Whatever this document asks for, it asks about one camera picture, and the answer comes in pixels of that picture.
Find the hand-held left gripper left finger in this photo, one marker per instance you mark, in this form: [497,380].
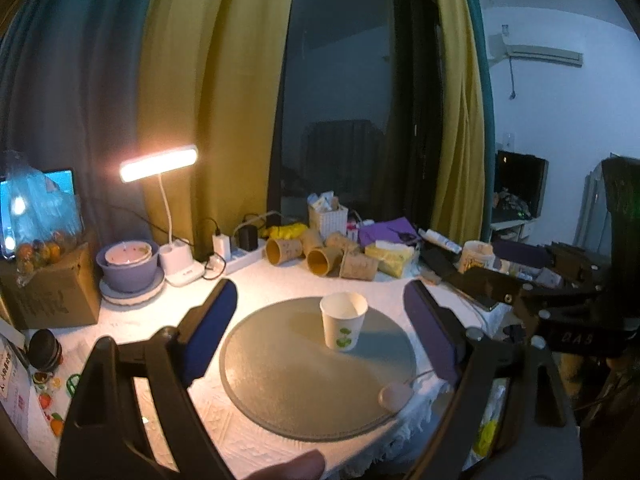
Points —
[207,332]

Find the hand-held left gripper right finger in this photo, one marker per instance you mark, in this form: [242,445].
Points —
[432,332]

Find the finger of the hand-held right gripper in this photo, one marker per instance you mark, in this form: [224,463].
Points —
[575,262]
[480,285]

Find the white paper cup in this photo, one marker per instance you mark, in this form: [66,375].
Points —
[342,330]

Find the brown paper cup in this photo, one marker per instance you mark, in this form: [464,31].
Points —
[312,238]
[357,266]
[342,242]
[320,261]
[282,251]

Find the person's left hand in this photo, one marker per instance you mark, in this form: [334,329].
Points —
[287,467]

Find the white tube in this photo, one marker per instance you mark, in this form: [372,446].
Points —
[440,240]

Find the white television cabinet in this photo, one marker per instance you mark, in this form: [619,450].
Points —
[512,230]

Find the pale purple plate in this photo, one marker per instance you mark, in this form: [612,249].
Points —
[150,294]

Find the pink round device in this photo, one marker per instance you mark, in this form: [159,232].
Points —
[395,395]

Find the white power strip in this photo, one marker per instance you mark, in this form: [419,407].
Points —
[245,256]

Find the yellow tissue pack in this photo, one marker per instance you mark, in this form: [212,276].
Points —
[390,258]

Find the white charger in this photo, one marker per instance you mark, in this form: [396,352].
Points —
[221,246]

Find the purple bowl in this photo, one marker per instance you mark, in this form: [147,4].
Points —
[127,277]

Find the black television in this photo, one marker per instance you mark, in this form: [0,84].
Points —
[520,180]

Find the black power adapter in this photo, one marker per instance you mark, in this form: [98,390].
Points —
[247,238]

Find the grey round placemat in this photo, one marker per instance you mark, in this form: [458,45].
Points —
[300,385]

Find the purple cloth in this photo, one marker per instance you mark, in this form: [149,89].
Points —
[387,232]

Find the pink bowl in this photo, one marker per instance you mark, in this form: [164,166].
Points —
[127,255]

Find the yellow printed packet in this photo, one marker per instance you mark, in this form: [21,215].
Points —
[487,432]

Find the yellow toy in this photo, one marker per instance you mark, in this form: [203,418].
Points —
[285,231]

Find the white woven basket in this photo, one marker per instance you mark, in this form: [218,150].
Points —
[330,222]

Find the yellow curtain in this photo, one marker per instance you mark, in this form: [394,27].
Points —
[210,110]
[457,135]

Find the cardboard box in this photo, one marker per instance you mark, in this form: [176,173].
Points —
[55,295]

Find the black round jar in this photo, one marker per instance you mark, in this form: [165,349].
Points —
[45,350]

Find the fruit sticker sheet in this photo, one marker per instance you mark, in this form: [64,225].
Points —
[50,395]

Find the white desk lamp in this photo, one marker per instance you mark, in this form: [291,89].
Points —
[160,162]

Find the plastic bag of fruit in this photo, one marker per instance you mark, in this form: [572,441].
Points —
[45,250]

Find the white printed box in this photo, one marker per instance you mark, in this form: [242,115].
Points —
[12,375]

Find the teal curtain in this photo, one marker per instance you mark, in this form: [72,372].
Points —
[482,85]
[75,85]

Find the white air conditioner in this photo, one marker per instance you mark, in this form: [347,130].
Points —
[542,55]

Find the dark glass window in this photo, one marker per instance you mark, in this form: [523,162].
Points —
[345,85]

